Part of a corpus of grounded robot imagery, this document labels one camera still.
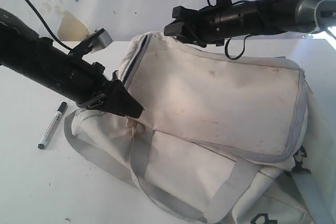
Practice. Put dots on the right robot arm black grey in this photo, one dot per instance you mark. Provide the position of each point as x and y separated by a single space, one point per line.
282 16

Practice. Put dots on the left robot arm black grey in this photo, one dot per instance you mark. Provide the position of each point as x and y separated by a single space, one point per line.
18 45

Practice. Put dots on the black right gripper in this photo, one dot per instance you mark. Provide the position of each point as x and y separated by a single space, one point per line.
211 25

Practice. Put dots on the white canvas duffel bag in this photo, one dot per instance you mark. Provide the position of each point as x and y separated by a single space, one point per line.
215 139

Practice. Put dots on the black and white marker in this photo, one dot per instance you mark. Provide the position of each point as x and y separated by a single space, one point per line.
49 132

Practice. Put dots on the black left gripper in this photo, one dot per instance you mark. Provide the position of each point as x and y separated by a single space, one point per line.
82 82

